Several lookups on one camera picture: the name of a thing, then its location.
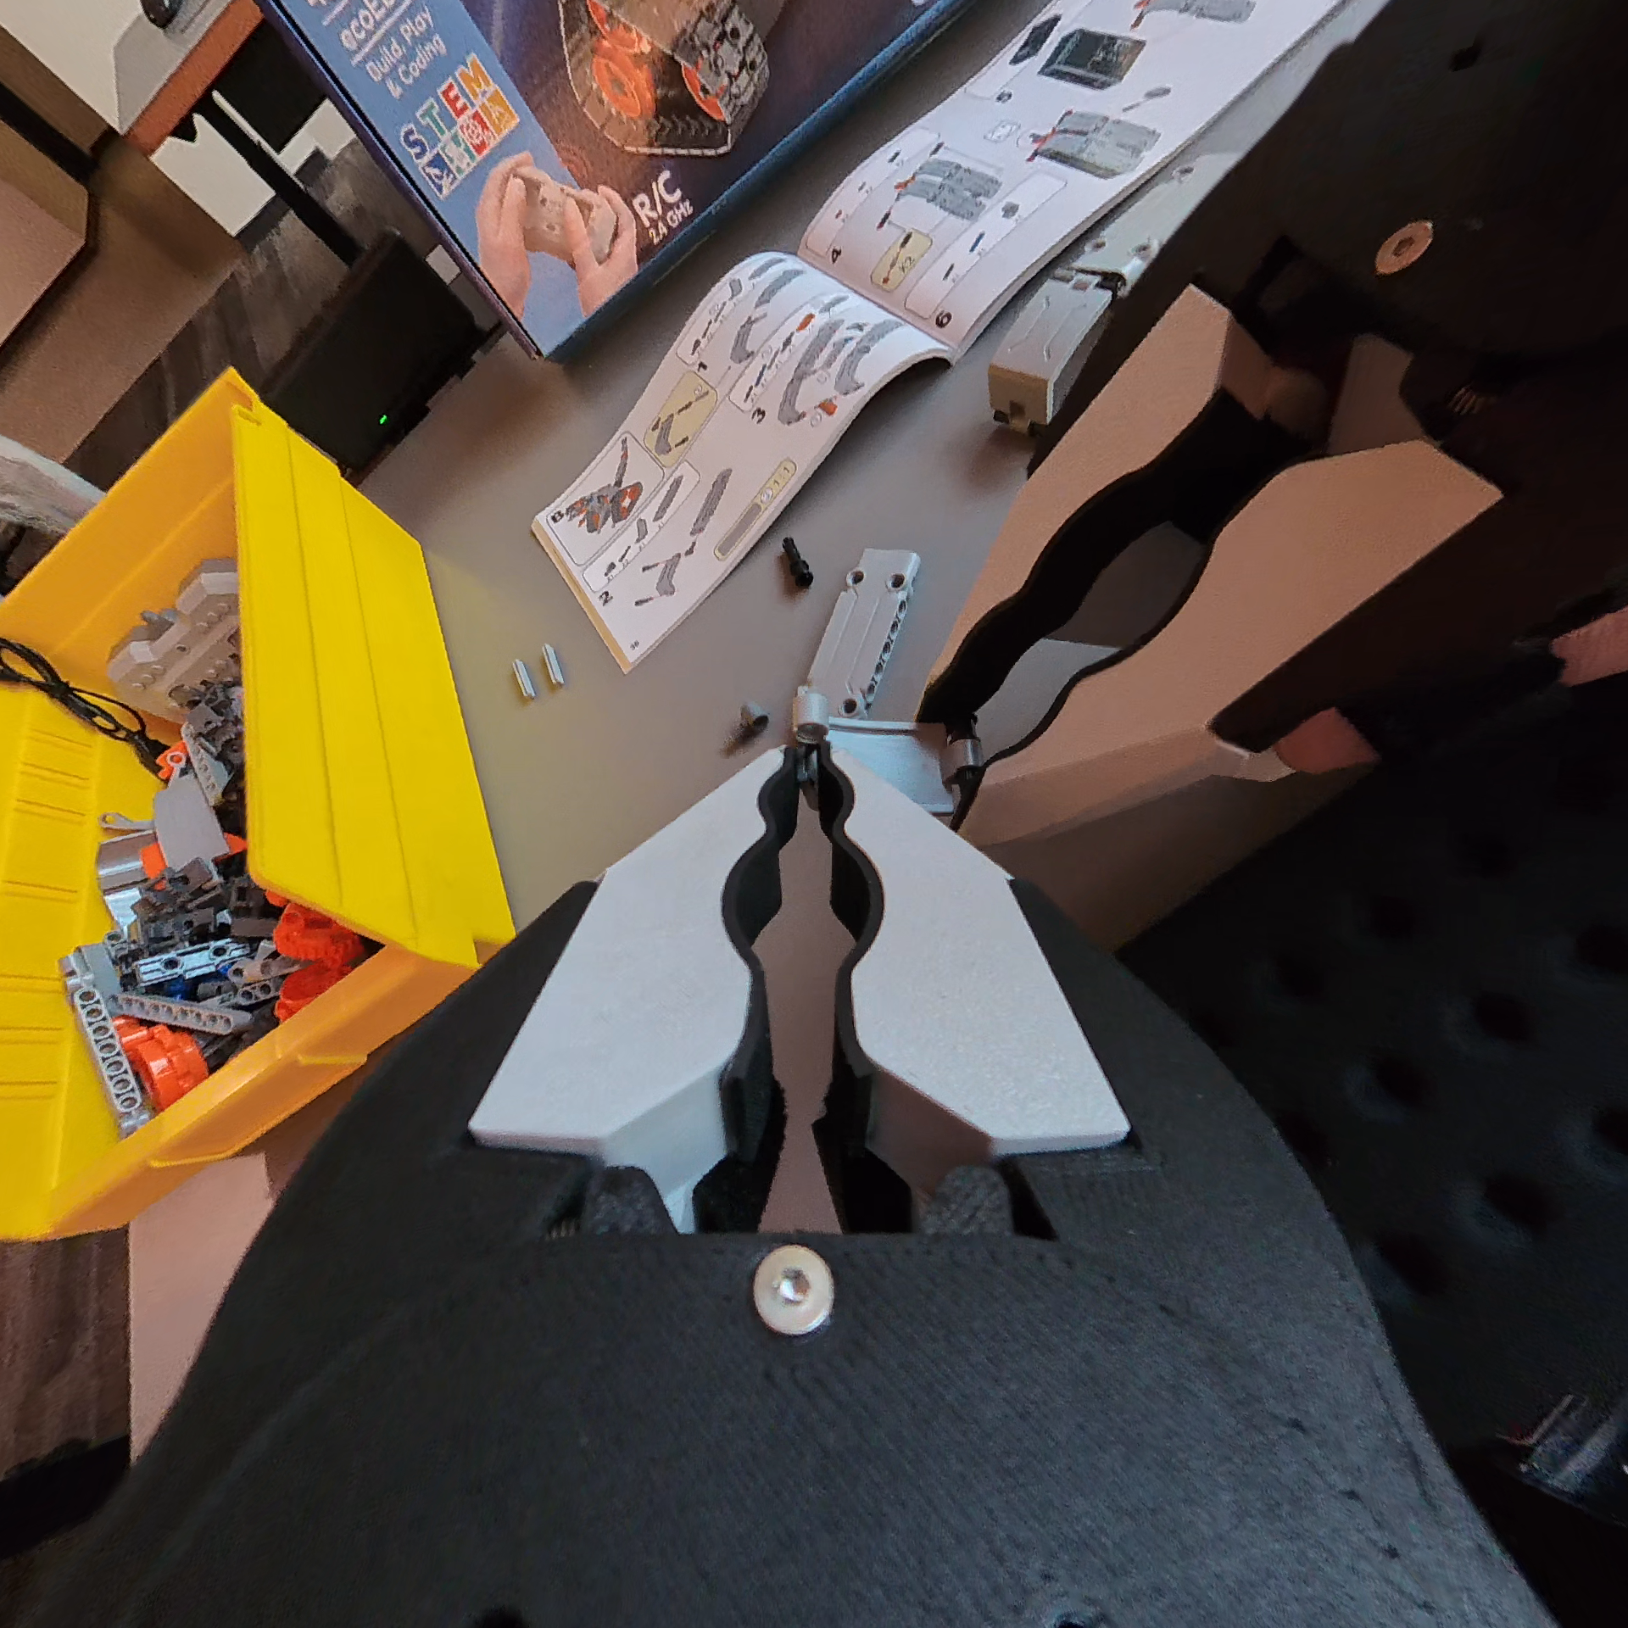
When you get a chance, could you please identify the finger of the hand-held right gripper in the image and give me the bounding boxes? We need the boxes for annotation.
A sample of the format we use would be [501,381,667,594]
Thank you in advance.
[952,435,1507,850]
[919,282,1305,767]

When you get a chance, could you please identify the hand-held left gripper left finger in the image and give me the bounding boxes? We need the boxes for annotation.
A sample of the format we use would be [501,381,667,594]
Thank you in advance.
[468,747,813,1234]

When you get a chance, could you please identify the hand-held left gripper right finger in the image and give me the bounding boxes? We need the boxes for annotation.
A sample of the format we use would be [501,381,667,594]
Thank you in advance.
[813,747,1134,1228]

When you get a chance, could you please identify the small grey panel with pins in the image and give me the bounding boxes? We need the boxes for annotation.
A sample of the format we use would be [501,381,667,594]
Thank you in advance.
[791,683,991,817]

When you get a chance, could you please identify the grey desk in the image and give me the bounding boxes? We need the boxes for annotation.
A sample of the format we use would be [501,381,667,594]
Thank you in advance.
[129,0,1402,1412]

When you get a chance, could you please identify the person's right hand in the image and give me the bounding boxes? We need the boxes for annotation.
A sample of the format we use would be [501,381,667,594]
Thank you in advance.
[1282,620,1628,780]

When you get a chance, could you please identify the curved grey brick assembly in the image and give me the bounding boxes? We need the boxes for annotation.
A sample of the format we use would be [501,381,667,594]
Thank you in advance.
[989,234,1154,435]

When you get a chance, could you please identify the open building instruction booklet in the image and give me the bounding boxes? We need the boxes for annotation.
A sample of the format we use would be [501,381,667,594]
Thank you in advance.
[532,0,1351,672]

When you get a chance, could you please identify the flat grey brick panel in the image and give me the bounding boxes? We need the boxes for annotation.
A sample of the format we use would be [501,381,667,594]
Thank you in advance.
[811,546,923,713]

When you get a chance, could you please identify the yellow plastic bin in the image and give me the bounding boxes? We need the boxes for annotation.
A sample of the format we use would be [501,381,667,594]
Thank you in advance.
[0,366,516,1242]

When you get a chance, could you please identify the pile of building brick pieces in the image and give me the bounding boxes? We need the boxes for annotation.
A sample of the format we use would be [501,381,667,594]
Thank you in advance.
[57,556,384,1139]

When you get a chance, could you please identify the blue building kit box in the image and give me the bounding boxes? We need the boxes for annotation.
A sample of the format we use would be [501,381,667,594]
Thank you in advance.
[258,0,985,362]

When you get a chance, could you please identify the black device with green light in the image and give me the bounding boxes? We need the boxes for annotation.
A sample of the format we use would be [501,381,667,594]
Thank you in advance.
[264,232,489,474]

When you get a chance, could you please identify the white side table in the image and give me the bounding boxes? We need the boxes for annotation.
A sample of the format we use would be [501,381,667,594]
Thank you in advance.
[0,0,266,143]

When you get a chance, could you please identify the black cable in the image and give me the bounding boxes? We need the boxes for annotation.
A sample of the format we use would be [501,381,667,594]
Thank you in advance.
[0,633,173,771]

